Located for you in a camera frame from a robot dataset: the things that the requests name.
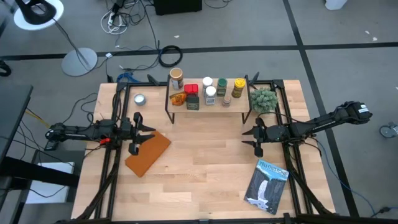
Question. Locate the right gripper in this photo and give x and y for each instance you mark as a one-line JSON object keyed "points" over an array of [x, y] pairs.
{"points": [[267, 135]]}

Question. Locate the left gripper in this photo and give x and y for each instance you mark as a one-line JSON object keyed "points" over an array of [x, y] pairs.
{"points": [[128, 132]]}

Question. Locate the small glass saffron jar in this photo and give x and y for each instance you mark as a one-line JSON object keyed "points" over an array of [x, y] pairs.
{"points": [[226, 101]]}

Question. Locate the orange spice pouch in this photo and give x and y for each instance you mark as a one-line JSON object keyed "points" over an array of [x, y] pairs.
{"points": [[178, 99]]}

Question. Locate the yellow-lid spice jar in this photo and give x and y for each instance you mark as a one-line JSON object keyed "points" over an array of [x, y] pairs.
{"points": [[238, 83]]}

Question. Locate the dark green spice tin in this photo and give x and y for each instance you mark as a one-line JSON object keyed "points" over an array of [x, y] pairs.
{"points": [[192, 102]]}

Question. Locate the green-lid spice jar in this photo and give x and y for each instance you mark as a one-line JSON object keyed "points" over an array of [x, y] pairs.
{"points": [[222, 84]]}

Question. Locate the white-lid spice jar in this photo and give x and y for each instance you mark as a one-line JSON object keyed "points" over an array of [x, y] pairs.
{"points": [[207, 81], [210, 93]]}

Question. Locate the red-lid spice tin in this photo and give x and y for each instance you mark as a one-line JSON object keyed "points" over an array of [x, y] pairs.
{"points": [[191, 88]]}

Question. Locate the tan-lid spice jar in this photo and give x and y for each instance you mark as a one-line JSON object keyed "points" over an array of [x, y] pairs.
{"points": [[176, 74]]}

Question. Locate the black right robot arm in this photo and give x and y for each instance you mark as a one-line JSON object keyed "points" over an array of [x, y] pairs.
{"points": [[323, 122]]}

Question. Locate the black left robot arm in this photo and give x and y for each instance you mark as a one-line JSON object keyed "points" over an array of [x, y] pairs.
{"points": [[81, 133]]}

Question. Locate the wooden shelf black legs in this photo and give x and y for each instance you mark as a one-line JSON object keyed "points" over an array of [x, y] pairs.
{"points": [[239, 107]]}

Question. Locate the silver candle tin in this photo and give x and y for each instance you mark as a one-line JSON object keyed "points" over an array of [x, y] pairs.
{"points": [[140, 99]]}

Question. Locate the small red clip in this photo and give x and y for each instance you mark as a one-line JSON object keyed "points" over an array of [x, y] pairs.
{"points": [[105, 140]]}

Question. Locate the potted green plant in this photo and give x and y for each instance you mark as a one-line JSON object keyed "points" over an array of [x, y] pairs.
{"points": [[264, 100]]}

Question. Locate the Yellowstone book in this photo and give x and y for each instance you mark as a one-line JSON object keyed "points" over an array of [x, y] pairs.
{"points": [[267, 186]]}

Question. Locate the small white tag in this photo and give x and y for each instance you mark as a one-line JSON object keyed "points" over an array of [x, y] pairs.
{"points": [[109, 55]]}

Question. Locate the black power adapter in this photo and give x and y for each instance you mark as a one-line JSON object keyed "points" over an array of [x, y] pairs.
{"points": [[52, 145]]}

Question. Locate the white floor lamp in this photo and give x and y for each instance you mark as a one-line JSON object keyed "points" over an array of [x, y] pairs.
{"points": [[79, 61]]}

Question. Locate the white box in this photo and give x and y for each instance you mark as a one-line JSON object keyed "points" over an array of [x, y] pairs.
{"points": [[49, 183]]}

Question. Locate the black metal stand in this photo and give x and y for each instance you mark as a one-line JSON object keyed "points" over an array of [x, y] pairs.
{"points": [[37, 172]]}

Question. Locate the black desk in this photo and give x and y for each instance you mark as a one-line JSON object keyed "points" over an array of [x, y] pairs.
{"points": [[12, 112]]}

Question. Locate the caster wheel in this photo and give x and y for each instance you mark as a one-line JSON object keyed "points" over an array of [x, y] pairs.
{"points": [[388, 130]]}

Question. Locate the black equipment box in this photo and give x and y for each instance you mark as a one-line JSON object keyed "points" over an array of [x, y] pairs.
{"points": [[177, 6]]}

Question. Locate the black plug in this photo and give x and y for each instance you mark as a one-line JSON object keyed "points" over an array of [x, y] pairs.
{"points": [[384, 210]]}

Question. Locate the black metal table frame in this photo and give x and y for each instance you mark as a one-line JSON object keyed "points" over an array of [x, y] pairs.
{"points": [[267, 81]]}

